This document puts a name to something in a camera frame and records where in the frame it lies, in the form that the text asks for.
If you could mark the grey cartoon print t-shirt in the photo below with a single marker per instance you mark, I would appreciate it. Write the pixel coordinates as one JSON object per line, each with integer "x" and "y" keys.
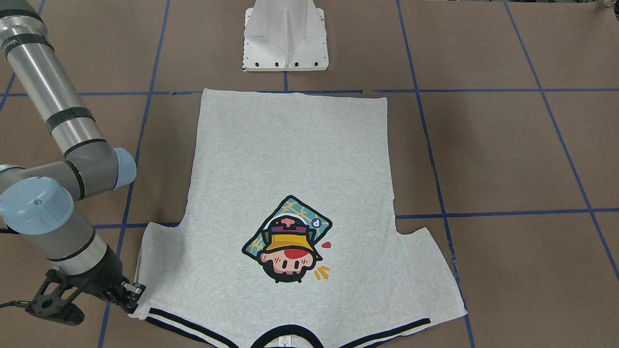
{"x": 289, "y": 236}

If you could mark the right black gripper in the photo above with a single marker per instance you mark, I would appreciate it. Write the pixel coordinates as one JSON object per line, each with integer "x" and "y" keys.
{"x": 105, "y": 278}

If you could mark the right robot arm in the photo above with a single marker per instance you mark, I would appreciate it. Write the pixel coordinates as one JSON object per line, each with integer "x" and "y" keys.
{"x": 41, "y": 204}

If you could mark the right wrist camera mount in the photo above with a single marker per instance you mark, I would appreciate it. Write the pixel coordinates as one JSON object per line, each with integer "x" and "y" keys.
{"x": 54, "y": 300}

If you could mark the white camera stand column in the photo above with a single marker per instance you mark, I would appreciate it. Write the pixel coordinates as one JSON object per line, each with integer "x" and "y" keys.
{"x": 285, "y": 36}

